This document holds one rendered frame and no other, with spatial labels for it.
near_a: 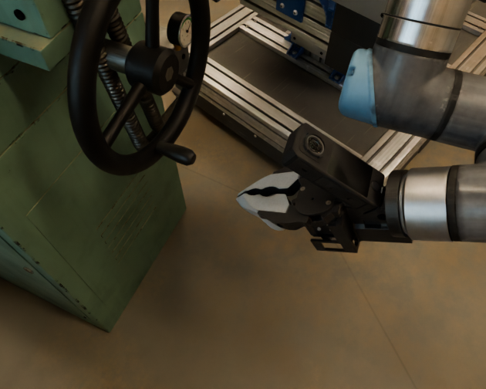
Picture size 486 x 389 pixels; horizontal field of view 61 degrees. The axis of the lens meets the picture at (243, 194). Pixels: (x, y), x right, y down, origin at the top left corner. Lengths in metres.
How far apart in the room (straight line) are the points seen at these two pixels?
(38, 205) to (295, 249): 0.79
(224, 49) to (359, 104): 1.14
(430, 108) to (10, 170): 0.56
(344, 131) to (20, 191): 0.92
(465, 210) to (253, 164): 1.10
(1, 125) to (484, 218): 0.58
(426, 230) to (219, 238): 0.94
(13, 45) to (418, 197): 0.47
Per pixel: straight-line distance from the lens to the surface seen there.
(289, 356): 1.20
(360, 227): 0.49
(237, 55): 1.53
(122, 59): 0.57
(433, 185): 0.43
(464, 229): 0.43
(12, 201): 0.72
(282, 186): 0.51
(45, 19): 0.53
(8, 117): 0.66
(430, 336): 1.31
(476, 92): 0.47
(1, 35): 0.57
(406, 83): 0.45
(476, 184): 0.42
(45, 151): 0.73
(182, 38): 0.87
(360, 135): 1.32
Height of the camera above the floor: 1.17
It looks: 57 degrees down
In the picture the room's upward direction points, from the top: straight up
